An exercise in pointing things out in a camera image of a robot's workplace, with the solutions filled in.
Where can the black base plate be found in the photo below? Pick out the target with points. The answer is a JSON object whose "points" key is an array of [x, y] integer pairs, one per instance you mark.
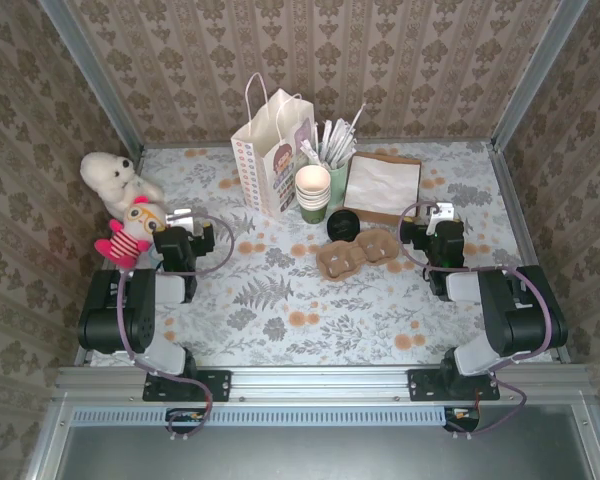
{"points": [[220, 385], [420, 385]]}

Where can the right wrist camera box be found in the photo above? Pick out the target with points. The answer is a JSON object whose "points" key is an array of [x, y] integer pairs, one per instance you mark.
{"points": [[442, 212]]}

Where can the white paper napkin stack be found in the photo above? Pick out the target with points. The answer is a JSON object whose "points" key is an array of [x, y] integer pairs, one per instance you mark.
{"points": [[382, 182]]}

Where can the white printed paper bag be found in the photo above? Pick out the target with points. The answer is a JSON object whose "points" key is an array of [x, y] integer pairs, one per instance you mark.
{"points": [[267, 165]]}

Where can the white printed stick packet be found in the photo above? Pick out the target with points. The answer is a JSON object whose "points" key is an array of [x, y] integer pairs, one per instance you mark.
{"points": [[309, 150]]}

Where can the mint green holder cup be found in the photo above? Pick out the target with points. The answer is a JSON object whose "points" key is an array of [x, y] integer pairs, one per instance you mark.
{"points": [[339, 187]]}

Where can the aluminium side rail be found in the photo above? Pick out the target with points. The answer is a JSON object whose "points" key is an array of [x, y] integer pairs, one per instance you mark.
{"points": [[83, 359], [529, 250]]}

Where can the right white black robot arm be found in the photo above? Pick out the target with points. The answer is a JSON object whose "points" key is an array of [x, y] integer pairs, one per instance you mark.
{"points": [[515, 320]]}

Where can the white plush animal toy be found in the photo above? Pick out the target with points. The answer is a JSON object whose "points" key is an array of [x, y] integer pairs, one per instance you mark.
{"points": [[110, 177]]}

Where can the floral printed table cloth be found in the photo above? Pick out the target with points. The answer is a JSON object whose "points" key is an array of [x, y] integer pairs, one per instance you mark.
{"points": [[280, 320]]}

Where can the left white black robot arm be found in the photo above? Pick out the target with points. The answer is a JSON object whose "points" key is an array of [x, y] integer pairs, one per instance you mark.
{"points": [[130, 320]]}

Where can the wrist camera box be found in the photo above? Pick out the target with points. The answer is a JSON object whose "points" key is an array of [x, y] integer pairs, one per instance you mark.
{"points": [[182, 219], [442, 212]]}

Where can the aluminium frame post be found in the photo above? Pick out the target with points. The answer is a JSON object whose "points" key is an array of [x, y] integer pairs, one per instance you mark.
{"points": [[535, 75], [95, 75]]}

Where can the pink plush doll with glasses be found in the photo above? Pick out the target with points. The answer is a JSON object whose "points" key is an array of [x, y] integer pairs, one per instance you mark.
{"points": [[130, 235]]}

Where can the brown cardboard cup carrier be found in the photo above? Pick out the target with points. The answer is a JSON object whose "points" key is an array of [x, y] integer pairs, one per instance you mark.
{"points": [[355, 255]]}

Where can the aluminium frame rail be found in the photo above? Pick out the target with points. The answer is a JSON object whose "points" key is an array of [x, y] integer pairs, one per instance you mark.
{"points": [[320, 382]]}

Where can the white paper-wrapped straw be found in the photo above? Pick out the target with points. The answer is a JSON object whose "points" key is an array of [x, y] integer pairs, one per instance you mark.
{"points": [[338, 137], [327, 135], [357, 122], [347, 145]]}

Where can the light blue round object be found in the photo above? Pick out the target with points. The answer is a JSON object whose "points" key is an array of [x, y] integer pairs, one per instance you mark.
{"points": [[153, 257]]}

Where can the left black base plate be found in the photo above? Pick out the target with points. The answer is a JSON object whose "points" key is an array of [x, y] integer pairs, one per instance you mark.
{"points": [[220, 385]]}

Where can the small black controller board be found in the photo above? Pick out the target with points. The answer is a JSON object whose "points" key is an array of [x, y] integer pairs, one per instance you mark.
{"points": [[185, 422], [462, 420]]}

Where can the grey metal sheet panel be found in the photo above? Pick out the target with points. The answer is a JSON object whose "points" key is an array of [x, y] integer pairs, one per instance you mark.
{"points": [[320, 455]]}

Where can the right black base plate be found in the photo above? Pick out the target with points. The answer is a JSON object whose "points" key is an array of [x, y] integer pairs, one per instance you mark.
{"points": [[420, 385]]}

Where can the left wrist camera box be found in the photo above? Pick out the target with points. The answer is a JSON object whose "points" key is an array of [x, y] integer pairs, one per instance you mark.
{"points": [[182, 219]]}

